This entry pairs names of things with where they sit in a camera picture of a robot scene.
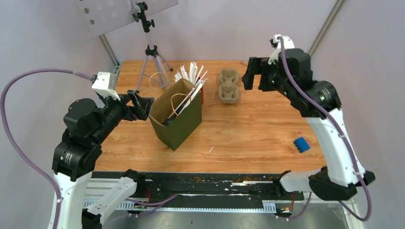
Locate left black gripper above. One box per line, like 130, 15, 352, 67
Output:
92, 87, 156, 143

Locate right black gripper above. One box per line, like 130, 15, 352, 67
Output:
242, 56, 294, 99

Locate green paper bag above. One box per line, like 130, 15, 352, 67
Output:
149, 79, 202, 151

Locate white straw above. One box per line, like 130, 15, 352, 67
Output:
168, 88, 196, 118

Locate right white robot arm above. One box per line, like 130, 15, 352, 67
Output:
242, 48, 375, 201

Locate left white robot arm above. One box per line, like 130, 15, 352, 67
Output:
52, 90, 155, 229

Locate cardboard cup carrier tray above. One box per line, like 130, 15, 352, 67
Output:
218, 68, 239, 104

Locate red straw holder cup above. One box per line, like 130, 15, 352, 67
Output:
200, 87, 204, 104

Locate white wrapped straws bundle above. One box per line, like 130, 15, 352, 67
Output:
174, 62, 208, 86

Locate blue clip on table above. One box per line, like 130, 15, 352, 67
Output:
293, 137, 311, 153

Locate white perforated panel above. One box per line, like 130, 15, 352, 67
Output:
75, 0, 179, 39

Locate silver camera tripod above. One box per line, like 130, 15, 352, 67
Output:
129, 0, 173, 93

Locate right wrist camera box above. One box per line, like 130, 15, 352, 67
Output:
268, 34, 295, 65

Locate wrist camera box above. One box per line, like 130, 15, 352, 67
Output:
268, 34, 295, 65
92, 72, 121, 101

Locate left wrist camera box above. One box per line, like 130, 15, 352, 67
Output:
92, 72, 121, 101

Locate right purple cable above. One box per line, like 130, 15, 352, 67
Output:
275, 35, 373, 222

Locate purple cable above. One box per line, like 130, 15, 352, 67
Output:
275, 35, 373, 222
0, 68, 96, 229

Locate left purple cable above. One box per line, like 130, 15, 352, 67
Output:
0, 68, 96, 229

